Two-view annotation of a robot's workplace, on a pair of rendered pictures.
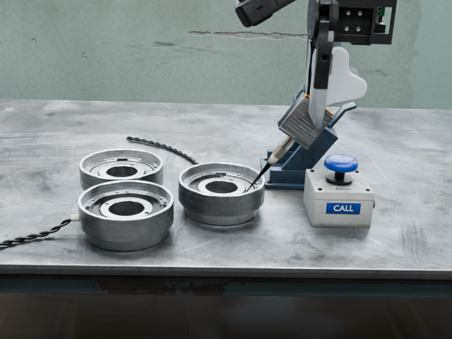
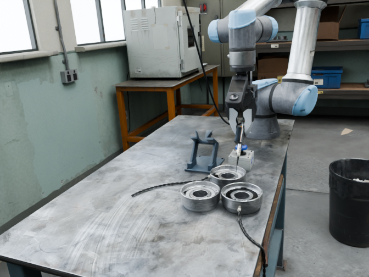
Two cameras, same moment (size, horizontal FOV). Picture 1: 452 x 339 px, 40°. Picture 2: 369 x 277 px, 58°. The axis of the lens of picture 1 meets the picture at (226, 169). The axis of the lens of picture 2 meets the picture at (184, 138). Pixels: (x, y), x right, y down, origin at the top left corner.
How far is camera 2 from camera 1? 0.97 m
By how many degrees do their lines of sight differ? 61
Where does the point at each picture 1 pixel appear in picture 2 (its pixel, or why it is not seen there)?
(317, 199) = (250, 160)
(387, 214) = not seen: hidden behind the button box
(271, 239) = (257, 179)
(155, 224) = (259, 190)
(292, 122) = (242, 137)
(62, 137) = (110, 215)
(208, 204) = (244, 179)
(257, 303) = not seen: hidden behind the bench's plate
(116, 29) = not seen: outside the picture
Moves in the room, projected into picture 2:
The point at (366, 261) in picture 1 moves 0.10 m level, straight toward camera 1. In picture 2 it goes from (277, 168) to (308, 175)
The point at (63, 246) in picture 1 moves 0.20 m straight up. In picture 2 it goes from (251, 220) to (251, 141)
